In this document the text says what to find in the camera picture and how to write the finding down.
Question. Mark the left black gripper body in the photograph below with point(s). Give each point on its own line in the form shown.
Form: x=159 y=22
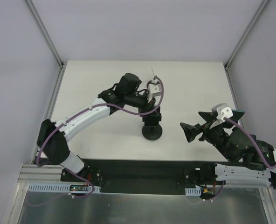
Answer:
x=151 y=112

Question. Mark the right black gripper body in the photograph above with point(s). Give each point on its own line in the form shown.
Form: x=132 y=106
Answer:
x=204 y=127

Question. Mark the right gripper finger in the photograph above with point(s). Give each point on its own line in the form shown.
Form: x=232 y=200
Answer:
x=191 y=131
x=209 y=117

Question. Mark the black phone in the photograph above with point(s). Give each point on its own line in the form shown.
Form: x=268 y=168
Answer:
x=153 y=119
x=237 y=115

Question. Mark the black phone stand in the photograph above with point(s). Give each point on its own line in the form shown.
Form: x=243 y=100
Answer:
x=228 y=125
x=152 y=133

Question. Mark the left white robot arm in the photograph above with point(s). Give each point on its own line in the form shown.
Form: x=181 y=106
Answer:
x=125 y=95

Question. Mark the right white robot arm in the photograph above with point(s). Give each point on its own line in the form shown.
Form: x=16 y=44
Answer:
x=233 y=142

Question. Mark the brown disc small stand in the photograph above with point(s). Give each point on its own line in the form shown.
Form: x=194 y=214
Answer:
x=153 y=73

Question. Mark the metal sheet front panel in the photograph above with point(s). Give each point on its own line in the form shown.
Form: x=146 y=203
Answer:
x=231 y=206

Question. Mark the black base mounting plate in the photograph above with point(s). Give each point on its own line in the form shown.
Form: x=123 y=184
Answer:
x=150 y=177

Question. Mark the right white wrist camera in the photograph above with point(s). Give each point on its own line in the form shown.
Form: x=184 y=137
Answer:
x=223 y=111

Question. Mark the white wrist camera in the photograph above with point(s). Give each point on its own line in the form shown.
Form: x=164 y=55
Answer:
x=154 y=88
x=223 y=111

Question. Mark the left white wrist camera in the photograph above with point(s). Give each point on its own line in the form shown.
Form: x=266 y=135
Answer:
x=154 y=88

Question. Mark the right white cable duct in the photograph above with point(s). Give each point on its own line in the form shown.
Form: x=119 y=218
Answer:
x=193 y=191

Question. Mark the white cable duct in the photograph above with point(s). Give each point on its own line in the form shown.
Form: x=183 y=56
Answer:
x=62 y=188
x=193 y=191

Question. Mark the right aluminium frame post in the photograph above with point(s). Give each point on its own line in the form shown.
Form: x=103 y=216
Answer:
x=246 y=33

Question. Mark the aluminium frame post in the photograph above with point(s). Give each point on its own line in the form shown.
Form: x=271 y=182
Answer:
x=43 y=31
x=246 y=33

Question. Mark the front aluminium rail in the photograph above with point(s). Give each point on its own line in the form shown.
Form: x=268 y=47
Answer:
x=48 y=173

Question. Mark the left white cable duct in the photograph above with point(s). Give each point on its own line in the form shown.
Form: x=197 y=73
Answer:
x=62 y=188

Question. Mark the left aluminium frame post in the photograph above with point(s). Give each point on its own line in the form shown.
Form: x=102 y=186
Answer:
x=43 y=31

